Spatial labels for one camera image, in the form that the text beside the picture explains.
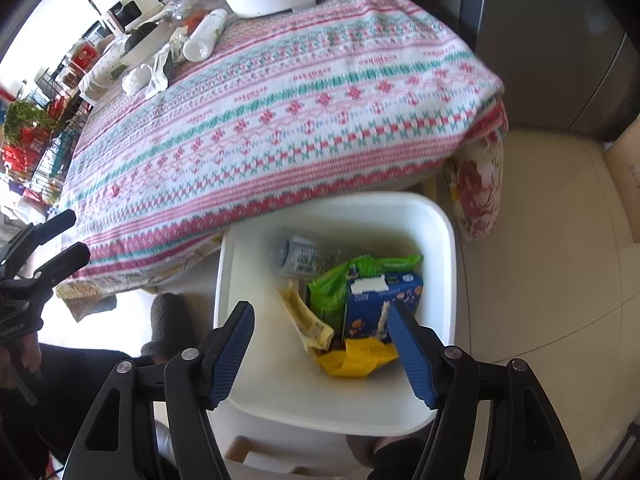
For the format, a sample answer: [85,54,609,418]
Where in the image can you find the beige snack packet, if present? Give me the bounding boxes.
[279,281,335,358]

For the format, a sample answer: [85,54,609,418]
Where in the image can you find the green snack bag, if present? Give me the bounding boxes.
[306,252,426,340]

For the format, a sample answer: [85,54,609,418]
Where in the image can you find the clear plastic water bottle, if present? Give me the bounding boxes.
[267,233,352,281]

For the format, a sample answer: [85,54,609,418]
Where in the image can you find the yellow wrapper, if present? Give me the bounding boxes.
[314,337,399,378]

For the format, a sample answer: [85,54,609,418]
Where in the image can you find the blue snack bag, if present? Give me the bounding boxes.
[343,272,423,342]

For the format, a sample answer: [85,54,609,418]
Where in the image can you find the white plastic bottle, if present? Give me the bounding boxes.
[182,9,228,63]

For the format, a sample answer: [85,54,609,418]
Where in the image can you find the white trash bin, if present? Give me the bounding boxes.
[211,190,459,438]

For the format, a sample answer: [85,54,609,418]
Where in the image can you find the grey slipper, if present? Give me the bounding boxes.
[141,292,198,362]

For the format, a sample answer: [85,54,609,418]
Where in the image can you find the green vegetables bunch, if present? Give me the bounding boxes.
[3,100,58,144]

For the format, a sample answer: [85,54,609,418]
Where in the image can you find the white dotted cloth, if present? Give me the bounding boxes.
[78,35,128,106]

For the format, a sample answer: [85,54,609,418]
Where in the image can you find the crumpled white tissue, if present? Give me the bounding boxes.
[122,64,151,96]

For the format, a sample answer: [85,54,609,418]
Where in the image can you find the red lidded spice jar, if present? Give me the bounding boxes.
[68,41,100,73]

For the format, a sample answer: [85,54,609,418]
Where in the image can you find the white crumpled wrapper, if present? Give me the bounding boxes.
[144,26,189,100]

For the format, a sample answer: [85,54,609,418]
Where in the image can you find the dark green squash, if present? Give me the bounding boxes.
[125,22,157,53]

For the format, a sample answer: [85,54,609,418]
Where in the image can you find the stacked white bowls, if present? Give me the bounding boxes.
[112,20,178,81]

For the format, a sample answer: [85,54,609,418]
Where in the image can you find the glass jar with tangerines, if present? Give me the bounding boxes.
[164,0,227,27]

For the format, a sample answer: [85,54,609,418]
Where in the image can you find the patterned knit tablecloth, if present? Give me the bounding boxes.
[61,0,508,282]

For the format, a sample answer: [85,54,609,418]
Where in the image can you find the cardboard box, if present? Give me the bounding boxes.
[603,117,640,243]

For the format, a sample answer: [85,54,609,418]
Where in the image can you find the dark grey refrigerator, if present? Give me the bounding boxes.
[411,0,639,142]

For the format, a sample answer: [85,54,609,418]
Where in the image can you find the black wire rack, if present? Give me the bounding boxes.
[0,19,116,212]

